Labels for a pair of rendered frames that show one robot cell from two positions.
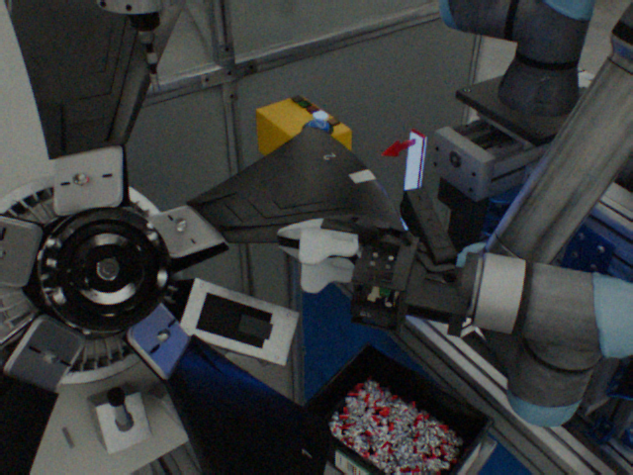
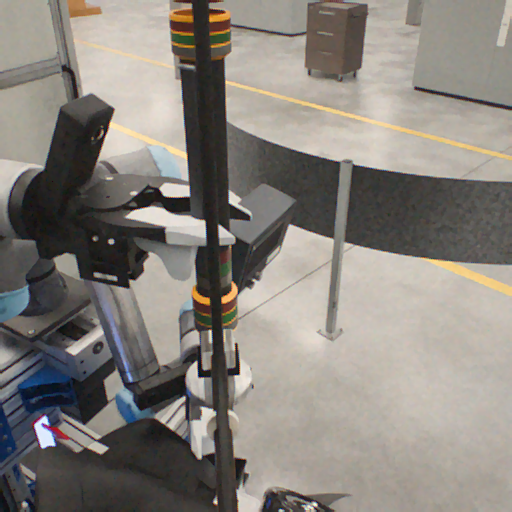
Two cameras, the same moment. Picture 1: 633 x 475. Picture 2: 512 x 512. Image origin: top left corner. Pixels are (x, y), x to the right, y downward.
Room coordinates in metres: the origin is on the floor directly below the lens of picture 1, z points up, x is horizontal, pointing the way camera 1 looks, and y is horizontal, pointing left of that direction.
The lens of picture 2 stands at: (0.67, 0.53, 1.87)
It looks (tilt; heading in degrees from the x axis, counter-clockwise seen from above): 32 degrees down; 245
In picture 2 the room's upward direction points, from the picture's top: straight up
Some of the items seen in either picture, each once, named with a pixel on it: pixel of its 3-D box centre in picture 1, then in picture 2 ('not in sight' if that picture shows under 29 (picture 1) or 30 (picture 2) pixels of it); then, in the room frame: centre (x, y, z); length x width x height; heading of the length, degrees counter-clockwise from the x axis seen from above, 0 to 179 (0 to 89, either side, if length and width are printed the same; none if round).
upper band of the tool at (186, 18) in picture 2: not in sight; (200, 34); (0.54, 0.15, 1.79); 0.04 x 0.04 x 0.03
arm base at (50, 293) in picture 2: not in sight; (34, 281); (0.71, -0.69, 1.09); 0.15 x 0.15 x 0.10
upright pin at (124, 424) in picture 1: (120, 409); not in sight; (0.45, 0.23, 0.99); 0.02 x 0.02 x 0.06
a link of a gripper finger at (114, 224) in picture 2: not in sight; (130, 220); (0.60, 0.13, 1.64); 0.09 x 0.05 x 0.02; 127
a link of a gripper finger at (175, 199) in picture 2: not in sight; (205, 222); (0.53, 0.12, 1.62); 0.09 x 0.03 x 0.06; 144
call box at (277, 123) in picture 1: (303, 143); not in sight; (0.98, 0.03, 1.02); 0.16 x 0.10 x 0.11; 36
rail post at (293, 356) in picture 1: (299, 356); not in sight; (1.01, 0.05, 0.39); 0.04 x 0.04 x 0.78; 36
